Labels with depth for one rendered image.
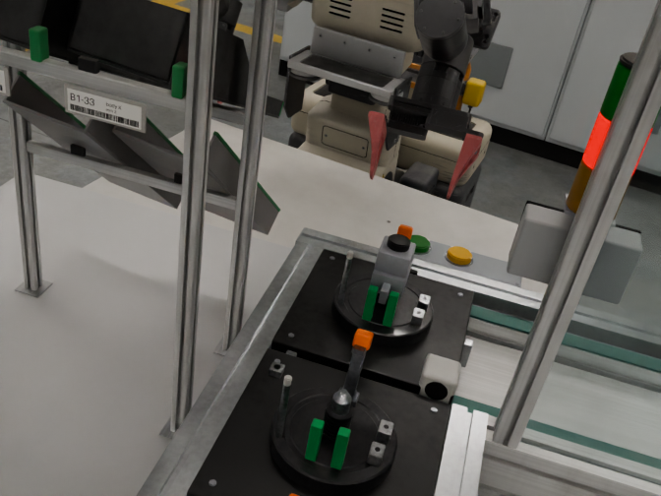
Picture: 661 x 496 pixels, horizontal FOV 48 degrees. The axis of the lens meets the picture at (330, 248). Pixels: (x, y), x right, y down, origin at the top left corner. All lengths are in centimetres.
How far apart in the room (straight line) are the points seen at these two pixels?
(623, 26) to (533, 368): 317
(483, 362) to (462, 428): 19
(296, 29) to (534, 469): 369
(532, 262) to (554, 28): 320
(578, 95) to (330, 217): 272
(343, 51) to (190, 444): 108
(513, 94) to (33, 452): 344
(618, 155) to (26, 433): 74
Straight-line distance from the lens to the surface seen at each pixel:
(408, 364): 97
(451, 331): 105
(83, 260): 128
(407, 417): 90
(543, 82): 404
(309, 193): 153
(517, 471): 96
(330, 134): 182
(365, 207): 151
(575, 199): 78
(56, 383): 107
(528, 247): 80
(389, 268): 97
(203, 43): 70
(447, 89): 94
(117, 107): 77
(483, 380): 107
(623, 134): 72
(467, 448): 91
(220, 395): 91
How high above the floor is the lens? 160
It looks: 33 degrees down
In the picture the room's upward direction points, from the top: 10 degrees clockwise
